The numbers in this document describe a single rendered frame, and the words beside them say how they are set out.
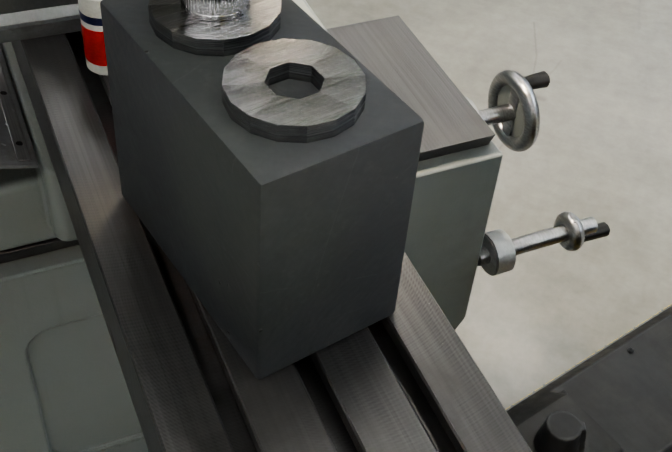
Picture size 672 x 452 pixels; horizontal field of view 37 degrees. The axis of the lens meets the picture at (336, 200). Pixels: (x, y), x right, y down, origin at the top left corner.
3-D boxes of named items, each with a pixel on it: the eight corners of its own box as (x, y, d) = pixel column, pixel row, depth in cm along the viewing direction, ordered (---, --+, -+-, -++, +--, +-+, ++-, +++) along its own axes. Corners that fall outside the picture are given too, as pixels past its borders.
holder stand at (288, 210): (248, 146, 88) (248, -60, 75) (397, 314, 76) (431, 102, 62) (120, 194, 83) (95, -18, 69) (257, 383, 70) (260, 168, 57)
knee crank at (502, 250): (593, 220, 150) (602, 191, 146) (616, 248, 146) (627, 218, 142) (462, 257, 143) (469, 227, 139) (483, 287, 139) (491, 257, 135)
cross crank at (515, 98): (511, 112, 153) (526, 47, 144) (553, 161, 145) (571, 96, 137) (417, 134, 147) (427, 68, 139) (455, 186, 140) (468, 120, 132)
